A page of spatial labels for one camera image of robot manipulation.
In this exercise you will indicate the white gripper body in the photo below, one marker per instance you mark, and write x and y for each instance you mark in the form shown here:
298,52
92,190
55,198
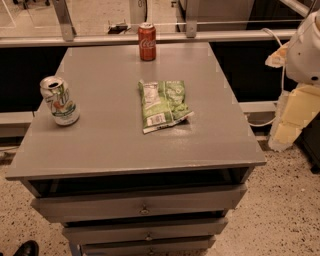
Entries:
304,56

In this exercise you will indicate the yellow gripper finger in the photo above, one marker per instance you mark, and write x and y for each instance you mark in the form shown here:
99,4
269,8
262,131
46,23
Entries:
278,58
295,110

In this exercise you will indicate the silver green 7up can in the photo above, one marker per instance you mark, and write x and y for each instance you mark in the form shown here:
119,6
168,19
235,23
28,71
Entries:
56,93

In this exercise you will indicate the red coke can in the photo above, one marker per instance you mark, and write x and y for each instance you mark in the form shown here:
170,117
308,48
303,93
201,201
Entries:
147,41

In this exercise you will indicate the green chip bag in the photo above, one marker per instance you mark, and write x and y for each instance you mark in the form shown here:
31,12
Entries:
163,104

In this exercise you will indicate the grey drawer cabinet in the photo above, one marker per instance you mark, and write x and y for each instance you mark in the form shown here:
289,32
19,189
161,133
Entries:
106,151

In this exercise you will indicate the small dark floor object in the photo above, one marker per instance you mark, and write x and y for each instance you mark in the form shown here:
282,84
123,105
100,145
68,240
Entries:
118,28

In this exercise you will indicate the bottom grey drawer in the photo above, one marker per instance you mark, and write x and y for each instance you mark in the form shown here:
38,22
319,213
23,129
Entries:
133,248

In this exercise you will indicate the grey drawer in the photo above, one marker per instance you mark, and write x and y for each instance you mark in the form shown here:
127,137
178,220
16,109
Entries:
145,231
133,248
140,203

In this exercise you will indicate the middle grey drawer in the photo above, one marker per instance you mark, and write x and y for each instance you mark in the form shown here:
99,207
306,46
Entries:
145,231

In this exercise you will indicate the metal railing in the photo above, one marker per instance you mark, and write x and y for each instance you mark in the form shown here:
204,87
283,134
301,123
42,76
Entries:
85,22

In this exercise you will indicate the top grey drawer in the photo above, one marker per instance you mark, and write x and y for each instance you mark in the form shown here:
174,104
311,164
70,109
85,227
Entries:
140,203

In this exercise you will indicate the black shoe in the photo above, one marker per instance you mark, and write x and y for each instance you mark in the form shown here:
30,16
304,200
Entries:
29,248

